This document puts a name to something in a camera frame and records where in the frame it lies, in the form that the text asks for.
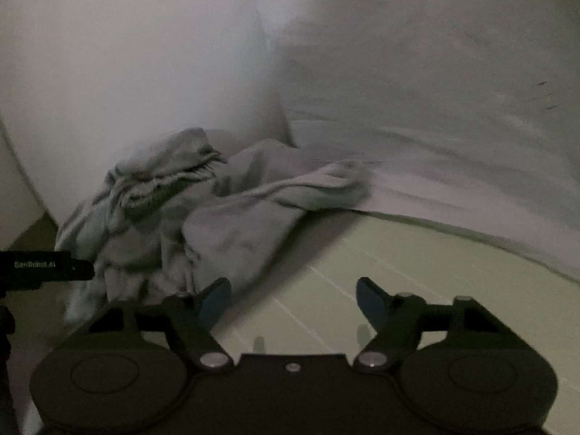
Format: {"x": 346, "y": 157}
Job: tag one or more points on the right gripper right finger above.
{"x": 399, "y": 322}

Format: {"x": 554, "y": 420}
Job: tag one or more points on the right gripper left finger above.
{"x": 190, "y": 320}

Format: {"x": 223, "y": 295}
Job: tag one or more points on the grey sweatpants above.
{"x": 176, "y": 215}

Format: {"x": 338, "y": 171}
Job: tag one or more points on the green grid mat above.
{"x": 306, "y": 302}

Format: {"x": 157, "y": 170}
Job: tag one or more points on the white cushion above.
{"x": 84, "y": 80}

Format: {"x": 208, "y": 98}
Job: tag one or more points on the light blue carrot-print sheet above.
{"x": 467, "y": 111}

